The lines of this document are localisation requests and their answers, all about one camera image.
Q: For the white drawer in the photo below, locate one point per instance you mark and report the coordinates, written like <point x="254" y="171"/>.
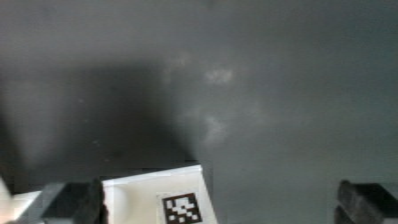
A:
<point x="154" y="198"/>

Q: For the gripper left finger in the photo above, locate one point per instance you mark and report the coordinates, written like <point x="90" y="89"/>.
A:
<point x="74" y="203"/>

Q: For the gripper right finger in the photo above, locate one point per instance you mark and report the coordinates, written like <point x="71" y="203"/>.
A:
<point x="366" y="203"/>

